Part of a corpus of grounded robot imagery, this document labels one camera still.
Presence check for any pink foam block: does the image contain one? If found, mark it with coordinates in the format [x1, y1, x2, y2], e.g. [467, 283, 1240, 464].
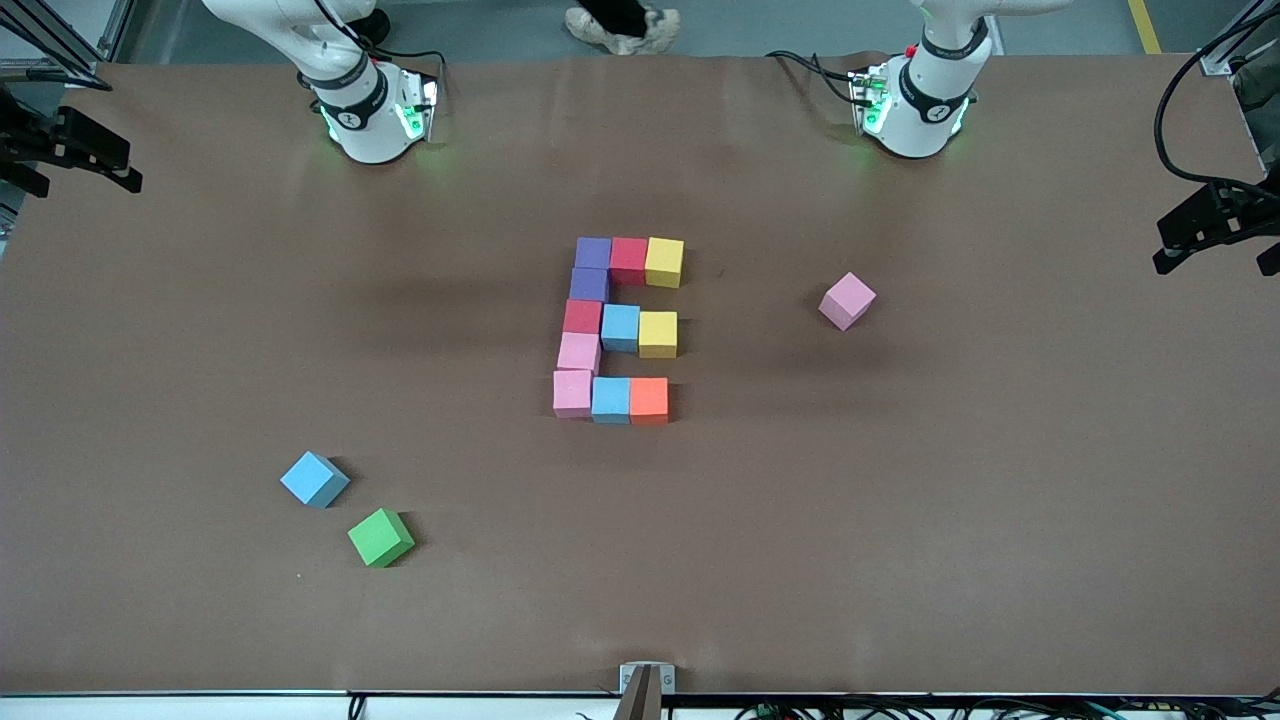
[818, 271, 878, 332]
[552, 369, 597, 420]
[556, 334, 604, 375]

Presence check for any yellow foam block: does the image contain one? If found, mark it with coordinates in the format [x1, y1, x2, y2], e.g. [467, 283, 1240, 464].
[638, 311, 680, 360]
[645, 236, 686, 290]

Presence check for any blue foam block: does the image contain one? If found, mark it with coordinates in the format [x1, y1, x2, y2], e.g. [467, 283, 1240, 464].
[591, 377, 633, 426]
[279, 450, 351, 509]
[601, 303, 642, 354]

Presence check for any orange foam block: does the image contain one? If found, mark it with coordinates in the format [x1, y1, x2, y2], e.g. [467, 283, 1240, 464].
[629, 377, 670, 426]

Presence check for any black shoe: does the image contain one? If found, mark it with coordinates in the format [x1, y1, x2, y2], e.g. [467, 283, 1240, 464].
[345, 8, 393, 47]

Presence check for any green foam block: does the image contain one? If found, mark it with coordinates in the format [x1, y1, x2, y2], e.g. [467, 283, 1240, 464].
[347, 507, 416, 569]

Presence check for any beige shoe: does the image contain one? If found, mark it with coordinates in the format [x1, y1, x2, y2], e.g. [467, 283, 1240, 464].
[564, 6, 631, 53]
[622, 8, 683, 57]

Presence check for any black trouser leg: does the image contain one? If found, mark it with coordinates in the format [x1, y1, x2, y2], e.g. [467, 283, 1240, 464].
[578, 0, 653, 37]

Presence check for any brown table mat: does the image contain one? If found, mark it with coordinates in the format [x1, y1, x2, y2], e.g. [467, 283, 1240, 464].
[0, 52, 1280, 697]

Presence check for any aluminium frame profile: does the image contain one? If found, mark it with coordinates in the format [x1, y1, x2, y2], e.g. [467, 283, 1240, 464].
[0, 0, 136, 91]
[1200, 0, 1280, 77]

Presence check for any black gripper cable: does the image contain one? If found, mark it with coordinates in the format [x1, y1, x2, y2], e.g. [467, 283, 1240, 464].
[1154, 22, 1280, 199]

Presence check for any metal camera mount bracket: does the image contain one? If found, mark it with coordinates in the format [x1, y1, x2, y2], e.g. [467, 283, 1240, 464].
[618, 662, 677, 720]

